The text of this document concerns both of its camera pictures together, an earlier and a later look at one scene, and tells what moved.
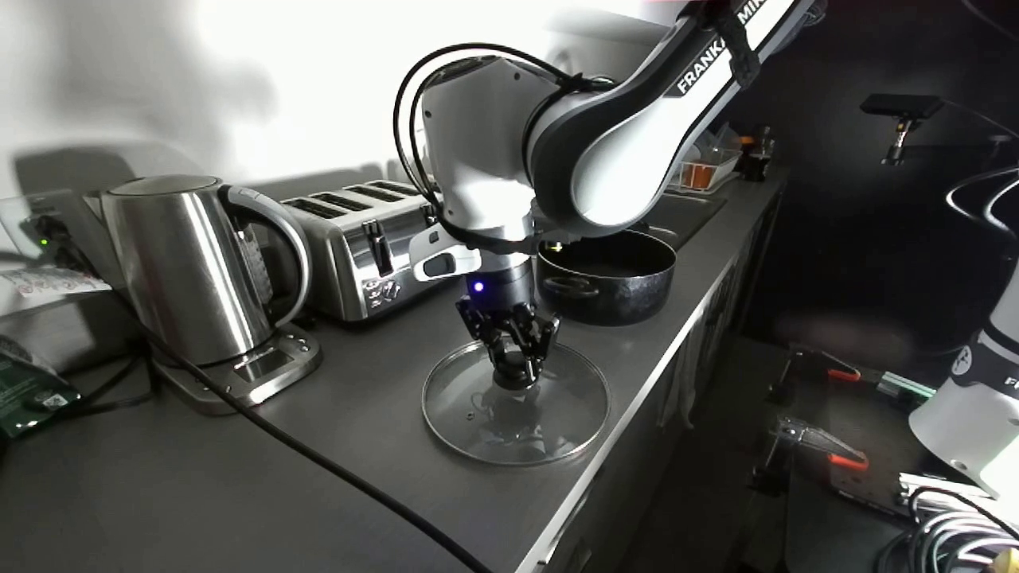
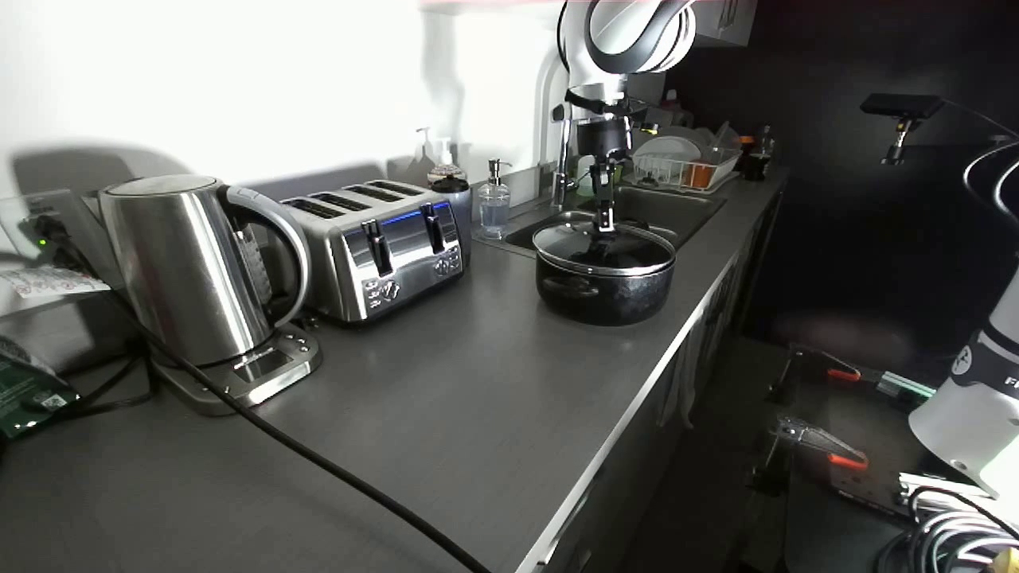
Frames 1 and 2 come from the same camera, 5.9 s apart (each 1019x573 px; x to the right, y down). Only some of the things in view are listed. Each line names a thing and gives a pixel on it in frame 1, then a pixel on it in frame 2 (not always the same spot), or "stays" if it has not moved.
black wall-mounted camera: x=907 y=105 stays
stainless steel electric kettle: x=207 y=270 stays
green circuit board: x=29 y=395 stays
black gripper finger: x=482 y=327 -> x=596 y=204
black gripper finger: x=534 y=334 -> x=608 y=207
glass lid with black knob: x=482 y=417 -> x=629 y=247
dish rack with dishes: x=709 y=160 stays
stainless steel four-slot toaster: x=373 y=247 stays
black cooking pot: x=606 y=275 stays
